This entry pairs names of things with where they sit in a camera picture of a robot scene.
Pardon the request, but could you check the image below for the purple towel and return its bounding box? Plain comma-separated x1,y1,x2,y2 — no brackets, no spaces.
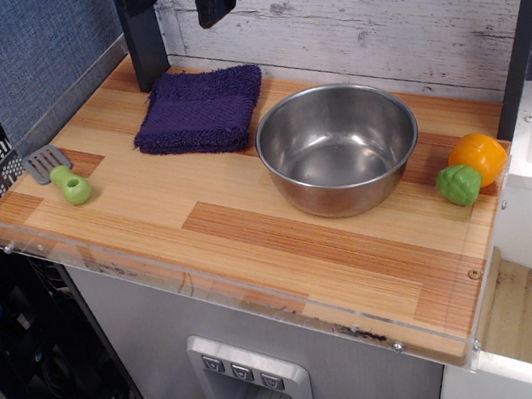
134,64,262,155

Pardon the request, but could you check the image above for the stainless steel pot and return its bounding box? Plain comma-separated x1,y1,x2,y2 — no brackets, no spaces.
255,84,419,218

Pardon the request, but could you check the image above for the blue fabric panel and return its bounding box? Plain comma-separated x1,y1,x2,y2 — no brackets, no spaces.
0,0,125,149

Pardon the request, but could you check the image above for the clear acrylic table guard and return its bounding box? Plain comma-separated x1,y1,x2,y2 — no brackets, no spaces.
0,57,501,366

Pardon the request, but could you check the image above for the green toy vegetable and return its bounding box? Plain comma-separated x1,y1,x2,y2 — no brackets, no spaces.
435,164,483,207

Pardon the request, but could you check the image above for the orange toy pepper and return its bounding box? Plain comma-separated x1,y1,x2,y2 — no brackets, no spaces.
447,133,509,187

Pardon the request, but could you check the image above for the silver toy fridge dispenser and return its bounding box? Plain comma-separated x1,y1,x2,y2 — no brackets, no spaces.
186,335,314,399

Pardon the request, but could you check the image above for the green handled grey spatula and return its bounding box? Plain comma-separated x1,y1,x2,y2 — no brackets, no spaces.
22,145,92,206

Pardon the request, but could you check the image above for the black post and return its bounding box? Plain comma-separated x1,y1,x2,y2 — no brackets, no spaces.
496,0,532,141

